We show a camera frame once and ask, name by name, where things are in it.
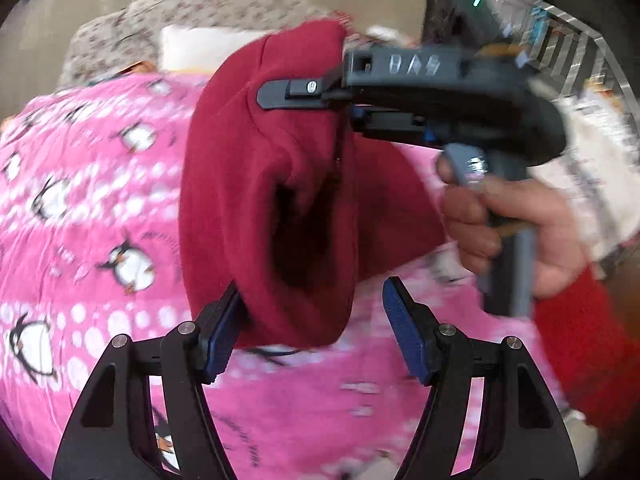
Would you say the dark red knit garment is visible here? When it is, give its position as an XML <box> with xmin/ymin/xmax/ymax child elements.
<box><xmin>179</xmin><ymin>20</ymin><xmax>446</xmax><ymax>348</ymax></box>

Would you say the right forearm red sleeve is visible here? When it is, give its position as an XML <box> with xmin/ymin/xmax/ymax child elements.
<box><xmin>535</xmin><ymin>268</ymin><xmax>639</xmax><ymax>432</ymax></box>

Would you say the person's right hand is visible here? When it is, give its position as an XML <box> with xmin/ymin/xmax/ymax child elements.
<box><xmin>436</xmin><ymin>156</ymin><xmax>588</xmax><ymax>299</ymax></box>

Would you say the metal railing rack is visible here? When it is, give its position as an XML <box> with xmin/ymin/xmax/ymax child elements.
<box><xmin>494</xmin><ymin>0</ymin><xmax>639</xmax><ymax>129</ymax></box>

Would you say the white pillow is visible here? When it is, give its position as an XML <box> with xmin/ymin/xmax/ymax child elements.
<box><xmin>157</xmin><ymin>25</ymin><xmax>272</xmax><ymax>74</ymax></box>

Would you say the pink penguin blanket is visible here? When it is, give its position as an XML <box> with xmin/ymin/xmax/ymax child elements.
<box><xmin>0</xmin><ymin>71</ymin><xmax>572</xmax><ymax>480</ymax></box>

